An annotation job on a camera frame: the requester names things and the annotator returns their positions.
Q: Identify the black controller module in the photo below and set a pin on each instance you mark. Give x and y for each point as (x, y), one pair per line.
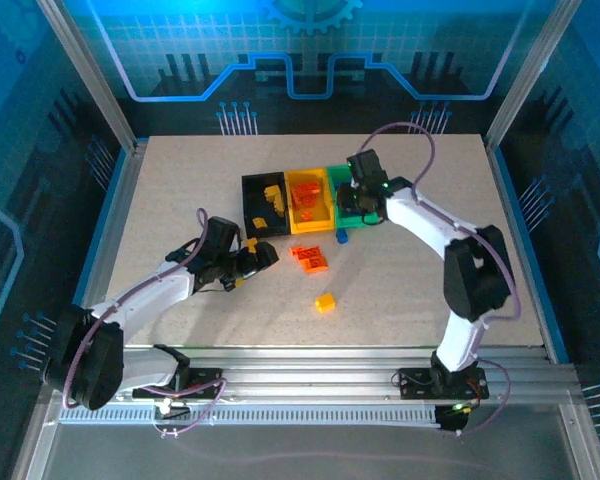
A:
(452, 422)

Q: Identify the green plastic bin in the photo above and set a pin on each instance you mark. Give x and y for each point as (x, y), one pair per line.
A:
(355, 223)

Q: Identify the grey bottom panel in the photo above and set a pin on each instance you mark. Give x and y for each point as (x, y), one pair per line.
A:
(300, 450)

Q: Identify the aluminium table side rail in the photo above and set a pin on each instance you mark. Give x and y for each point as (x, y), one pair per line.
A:
(117, 200)

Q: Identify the aluminium frame post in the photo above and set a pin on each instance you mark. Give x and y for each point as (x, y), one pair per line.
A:
(92, 75)
(528, 75)

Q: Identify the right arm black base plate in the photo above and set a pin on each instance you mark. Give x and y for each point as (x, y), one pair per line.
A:
(410, 385)

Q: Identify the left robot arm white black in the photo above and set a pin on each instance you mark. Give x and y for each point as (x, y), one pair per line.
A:
(145, 295)

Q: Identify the blue lego brick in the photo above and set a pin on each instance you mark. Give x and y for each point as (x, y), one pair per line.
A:
(341, 235)

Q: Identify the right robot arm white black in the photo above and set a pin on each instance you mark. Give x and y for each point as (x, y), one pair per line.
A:
(420, 215)

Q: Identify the aluminium mounting beam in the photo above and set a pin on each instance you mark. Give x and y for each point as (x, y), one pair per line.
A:
(305, 370)

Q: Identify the black plastic bin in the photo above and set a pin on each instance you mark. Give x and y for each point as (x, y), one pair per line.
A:
(252, 200)

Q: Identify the long orange lego brick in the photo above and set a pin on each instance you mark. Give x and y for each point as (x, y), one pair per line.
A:
(305, 251)
(306, 187)
(314, 263)
(311, 200)
(296, 199)

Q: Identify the yellow plastic bin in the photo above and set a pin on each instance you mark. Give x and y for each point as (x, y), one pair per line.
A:
(320, 220)

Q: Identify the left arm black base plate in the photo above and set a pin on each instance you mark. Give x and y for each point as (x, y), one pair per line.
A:
(205, 382)

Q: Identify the small round orange lego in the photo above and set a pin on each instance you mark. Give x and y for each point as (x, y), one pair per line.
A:
(306, 215)

